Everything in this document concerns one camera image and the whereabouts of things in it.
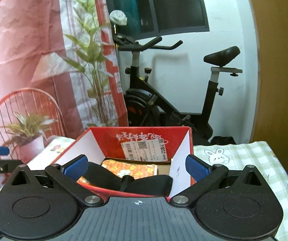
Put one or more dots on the orange floral cloth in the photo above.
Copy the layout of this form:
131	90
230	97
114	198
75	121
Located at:
112	171

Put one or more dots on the dark window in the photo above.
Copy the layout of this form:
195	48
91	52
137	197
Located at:
152	18

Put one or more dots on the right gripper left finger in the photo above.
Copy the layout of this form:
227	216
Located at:
66	176

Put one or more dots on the red strawberry cardboard box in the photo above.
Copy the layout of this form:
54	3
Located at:
155	145

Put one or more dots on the red printed backdrop curtain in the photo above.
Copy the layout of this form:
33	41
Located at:
59	73

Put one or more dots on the black sleep mask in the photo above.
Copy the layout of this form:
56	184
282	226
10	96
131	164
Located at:
157	185

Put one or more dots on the checkered bunny tablecloth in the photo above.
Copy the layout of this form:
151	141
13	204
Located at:
33	207

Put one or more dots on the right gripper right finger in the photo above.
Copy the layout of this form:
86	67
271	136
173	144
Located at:
207	178

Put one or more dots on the wooden door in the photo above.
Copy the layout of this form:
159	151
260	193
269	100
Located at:
271	117

